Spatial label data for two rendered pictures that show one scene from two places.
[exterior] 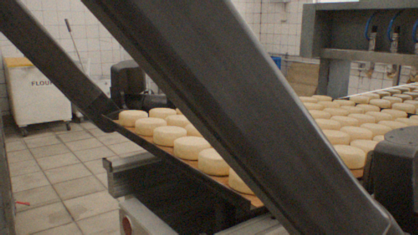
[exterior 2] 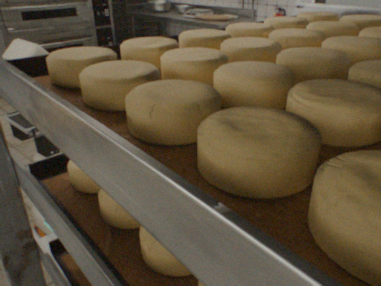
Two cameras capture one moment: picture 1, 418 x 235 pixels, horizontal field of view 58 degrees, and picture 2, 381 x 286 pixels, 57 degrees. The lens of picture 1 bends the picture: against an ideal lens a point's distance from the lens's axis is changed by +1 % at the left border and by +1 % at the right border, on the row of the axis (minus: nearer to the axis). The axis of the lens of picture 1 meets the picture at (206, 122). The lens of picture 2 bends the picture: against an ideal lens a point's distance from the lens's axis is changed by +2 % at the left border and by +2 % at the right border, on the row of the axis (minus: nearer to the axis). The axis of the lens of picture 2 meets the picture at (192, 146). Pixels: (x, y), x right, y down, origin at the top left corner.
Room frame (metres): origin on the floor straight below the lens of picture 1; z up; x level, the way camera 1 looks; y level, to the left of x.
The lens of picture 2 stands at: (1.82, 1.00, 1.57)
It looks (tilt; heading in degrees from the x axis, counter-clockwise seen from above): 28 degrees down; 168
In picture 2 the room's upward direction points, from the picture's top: 1 degrees counter-clockwise
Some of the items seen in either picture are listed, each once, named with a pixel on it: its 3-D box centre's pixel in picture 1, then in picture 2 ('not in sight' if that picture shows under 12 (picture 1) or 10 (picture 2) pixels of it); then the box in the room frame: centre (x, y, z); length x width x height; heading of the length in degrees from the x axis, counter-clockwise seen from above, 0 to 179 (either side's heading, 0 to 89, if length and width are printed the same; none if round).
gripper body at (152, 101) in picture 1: (162, 108); not in sight; (0.80, 0.10, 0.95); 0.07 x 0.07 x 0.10; 80
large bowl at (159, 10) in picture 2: not in sight; (159, 6); (-3.97, 1.68, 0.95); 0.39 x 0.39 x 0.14
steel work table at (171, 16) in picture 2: not in sight; (186, 42); (-3.53, 2.01, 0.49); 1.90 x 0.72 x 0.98; 34
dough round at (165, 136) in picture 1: (170, 135); not in sight; (0.54, 0.05, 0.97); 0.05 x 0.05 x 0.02
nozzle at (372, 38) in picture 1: (369, 43); not in sight; (1.05, -0.45, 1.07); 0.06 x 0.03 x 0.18; 126
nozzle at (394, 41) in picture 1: (392, 44); not in sight; (1.00, -0.48, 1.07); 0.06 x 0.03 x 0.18; 126
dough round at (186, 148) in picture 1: (191, 148); not in sight; (0.49, 0.02, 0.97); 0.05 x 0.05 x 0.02
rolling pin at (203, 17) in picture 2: not in sight; (214, 17); (-2.91, 2.27, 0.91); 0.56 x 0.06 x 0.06; 62
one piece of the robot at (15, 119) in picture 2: not in sight; (34, 127); (0.15, 0.56, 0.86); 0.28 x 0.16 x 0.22; 35
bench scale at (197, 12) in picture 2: not in sight; (198, 13); (-3.28, 2.14, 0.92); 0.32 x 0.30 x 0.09; 131
